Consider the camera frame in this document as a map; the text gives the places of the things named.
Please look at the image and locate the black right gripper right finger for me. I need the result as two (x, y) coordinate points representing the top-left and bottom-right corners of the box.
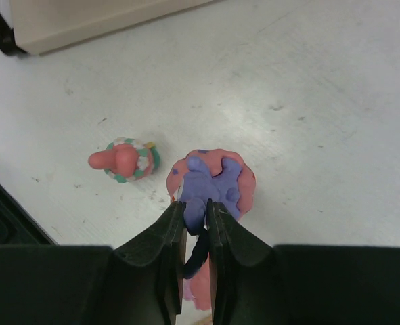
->
(206, 200), (277, 324)

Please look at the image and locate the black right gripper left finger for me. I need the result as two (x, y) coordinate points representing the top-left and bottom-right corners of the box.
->
(110, 202), (187, 324)

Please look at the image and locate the purple bunny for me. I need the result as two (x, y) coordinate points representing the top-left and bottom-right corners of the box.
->
(166, 149), (256, 311)

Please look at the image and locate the beige three-tier shelf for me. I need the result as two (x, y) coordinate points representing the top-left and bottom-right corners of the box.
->
(0, 0), (206, 56)

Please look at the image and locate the pink figure flower wreath toy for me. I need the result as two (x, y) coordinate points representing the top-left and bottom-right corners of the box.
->
(88, 137), (161, 183)

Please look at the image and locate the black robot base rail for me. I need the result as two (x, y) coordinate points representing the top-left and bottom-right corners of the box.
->
(0, 185), (55, 245)

